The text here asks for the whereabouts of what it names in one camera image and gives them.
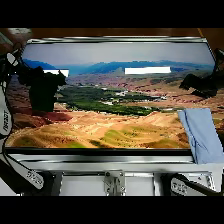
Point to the silver frame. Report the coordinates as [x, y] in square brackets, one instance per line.
[100, 165]

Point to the light blue garment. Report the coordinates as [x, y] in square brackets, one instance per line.
[201, 135]

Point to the dark green T-shirt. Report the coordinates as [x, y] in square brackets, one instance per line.
[42, 96]

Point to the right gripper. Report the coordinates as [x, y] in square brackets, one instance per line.
[200, 86]

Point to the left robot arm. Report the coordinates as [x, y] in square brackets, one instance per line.
[6, 120]

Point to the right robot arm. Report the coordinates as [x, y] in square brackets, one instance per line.
[181, 186]

